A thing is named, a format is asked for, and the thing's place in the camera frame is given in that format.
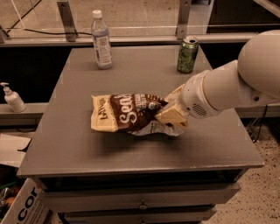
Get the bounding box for black cable at right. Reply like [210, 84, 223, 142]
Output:
[249, 104, 270, 144]

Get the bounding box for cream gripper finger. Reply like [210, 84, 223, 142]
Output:
[155, 103, 189, 130]
[164, 84, 184, 103]

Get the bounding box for lower drawer front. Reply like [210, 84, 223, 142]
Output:
[66, 206, 216, 224]

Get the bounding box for grey drawer cabinet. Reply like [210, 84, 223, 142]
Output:
[16, 44, 265, 224]

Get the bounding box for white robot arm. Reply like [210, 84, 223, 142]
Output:
[155, 30, 280, 130]

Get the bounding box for brown sea salt chip bag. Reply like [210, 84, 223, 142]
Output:
[91, 94, 187, 137]

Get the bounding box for left metal railing post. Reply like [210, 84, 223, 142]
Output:
[57, 0, 78, 42]

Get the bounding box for upper drawer front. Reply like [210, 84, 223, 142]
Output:
[39, 183, 241, 213]

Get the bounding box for metal railing post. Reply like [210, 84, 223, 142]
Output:
[57, 0, 78, 42]
[176, 0, 192, 39]

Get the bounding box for green soda can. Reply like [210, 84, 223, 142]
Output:
[177, 36, 199, 74]

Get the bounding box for drawer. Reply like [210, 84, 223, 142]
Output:
[66, 206, 216, 224]
[39, 183, 241, 213]

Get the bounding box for clear plastic water bottle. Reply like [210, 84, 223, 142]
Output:
[91, 10, 113, 69]

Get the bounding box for white pump dispenser bottle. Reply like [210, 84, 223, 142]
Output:
[0, 82, 26, 113]

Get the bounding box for right metal railing post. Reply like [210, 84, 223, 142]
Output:
[176, 0, 192, 39]

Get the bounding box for black cable on floor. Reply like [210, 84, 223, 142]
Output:
[4, 0, 93, 37]

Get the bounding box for white cardboard box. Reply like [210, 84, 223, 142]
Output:
[1, 178, 49, 224]

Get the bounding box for flat white cardboard sheet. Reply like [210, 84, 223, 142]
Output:
[0, 134, 31, 168]

